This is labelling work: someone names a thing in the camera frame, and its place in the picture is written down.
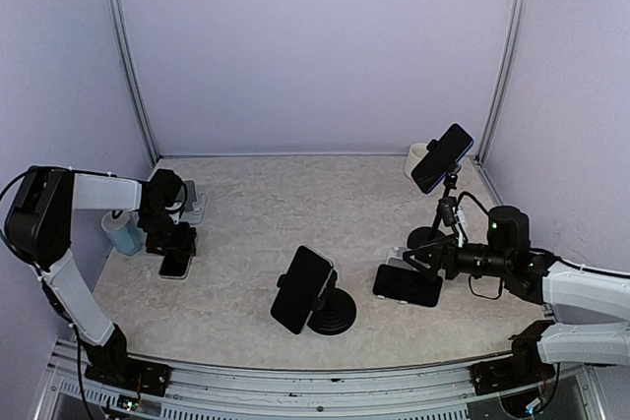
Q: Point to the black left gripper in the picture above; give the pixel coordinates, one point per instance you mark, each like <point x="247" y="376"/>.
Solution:
<point x="184" y="241"/>

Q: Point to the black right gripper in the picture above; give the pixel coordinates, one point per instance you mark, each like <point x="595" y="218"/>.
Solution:
<point x="437" y="251"/>

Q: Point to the black phone clear case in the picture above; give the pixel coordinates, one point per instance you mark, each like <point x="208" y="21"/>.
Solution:
<point x="175" y="265"/>

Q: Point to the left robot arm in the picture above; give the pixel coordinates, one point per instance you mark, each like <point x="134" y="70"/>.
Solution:
<point x="38" y="228"/>

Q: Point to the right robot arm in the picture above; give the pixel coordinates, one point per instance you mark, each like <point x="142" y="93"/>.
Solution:
<point x="542" y="278"/>

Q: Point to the white phone stand right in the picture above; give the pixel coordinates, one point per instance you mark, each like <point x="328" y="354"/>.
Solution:
<point x="398" y="258"/>

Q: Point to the white folding phone stand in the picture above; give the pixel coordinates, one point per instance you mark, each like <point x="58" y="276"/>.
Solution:
<point x="193" y="203"/>

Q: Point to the black phone lying landscape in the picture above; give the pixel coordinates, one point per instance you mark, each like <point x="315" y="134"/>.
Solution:
<point x="431" y="290"/>

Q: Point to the black phone blue edge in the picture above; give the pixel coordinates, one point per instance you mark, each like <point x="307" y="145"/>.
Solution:
<point x="441" y="156"/>

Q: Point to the black phone on round stand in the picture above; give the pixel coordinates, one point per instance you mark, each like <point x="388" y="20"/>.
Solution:
<point x="300" y="288"/>

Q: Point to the light blue cup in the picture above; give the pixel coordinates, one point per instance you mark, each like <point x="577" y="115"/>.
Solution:
<point x="122" y="231"/>

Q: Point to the white cup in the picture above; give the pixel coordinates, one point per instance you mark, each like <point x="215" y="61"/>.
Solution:
<point x="415" y="155"/>

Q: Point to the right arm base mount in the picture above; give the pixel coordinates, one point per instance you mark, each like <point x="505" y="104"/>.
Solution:
<point x="521" y="368"/>

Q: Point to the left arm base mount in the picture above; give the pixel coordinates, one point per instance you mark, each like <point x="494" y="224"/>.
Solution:
<point x="143" y="377"/>

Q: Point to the front aluminium rail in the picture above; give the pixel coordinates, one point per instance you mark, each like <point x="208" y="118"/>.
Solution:
<point x="198" y="391"/>

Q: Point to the left aluminium frame post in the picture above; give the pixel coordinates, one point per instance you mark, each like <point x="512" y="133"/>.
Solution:
<point x="123" y="46"/>

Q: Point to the aluminium frame post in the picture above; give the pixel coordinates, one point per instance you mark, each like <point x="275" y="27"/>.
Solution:
<point x="506" y="64"/>
<point x="123" y="46"/>

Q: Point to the right aluminium frame post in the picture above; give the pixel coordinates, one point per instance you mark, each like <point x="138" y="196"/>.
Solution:
<point x="506" y="64"/>

